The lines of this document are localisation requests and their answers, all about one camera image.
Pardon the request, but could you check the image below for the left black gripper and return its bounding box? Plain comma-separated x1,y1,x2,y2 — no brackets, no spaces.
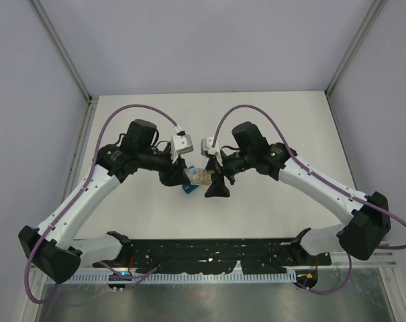
138,146,191,185

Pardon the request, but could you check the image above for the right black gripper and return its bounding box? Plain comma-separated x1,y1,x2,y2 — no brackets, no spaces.
204,149,254,197

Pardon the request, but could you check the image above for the clear pill bottle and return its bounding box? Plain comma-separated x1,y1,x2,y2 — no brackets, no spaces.
185,166,213,186

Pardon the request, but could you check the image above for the teal pill organizer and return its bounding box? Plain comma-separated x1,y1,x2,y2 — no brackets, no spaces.
181,184,199,195

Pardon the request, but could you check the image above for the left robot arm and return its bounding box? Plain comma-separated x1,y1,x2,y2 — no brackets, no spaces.
18,119,193,284

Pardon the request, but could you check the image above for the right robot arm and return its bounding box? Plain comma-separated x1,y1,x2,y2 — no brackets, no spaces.
201,121,391,264

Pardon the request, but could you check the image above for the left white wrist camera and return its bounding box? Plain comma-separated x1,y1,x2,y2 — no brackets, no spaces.
170,127,194,163

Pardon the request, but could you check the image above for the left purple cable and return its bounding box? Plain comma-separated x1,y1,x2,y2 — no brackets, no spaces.
23,103,185,305

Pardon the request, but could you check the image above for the white slotted cable duct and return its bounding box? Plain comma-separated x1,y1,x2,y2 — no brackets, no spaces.
65,270,297,284

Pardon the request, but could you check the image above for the left aluminium frame post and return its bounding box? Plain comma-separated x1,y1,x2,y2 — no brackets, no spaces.
28,0,92,103

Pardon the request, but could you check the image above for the aluminium frame post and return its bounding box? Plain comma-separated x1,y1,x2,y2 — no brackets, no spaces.
28,0,92,103
325,0,387,99

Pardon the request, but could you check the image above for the right aluminium frame post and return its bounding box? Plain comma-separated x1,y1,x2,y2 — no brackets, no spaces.
325,0,387,99

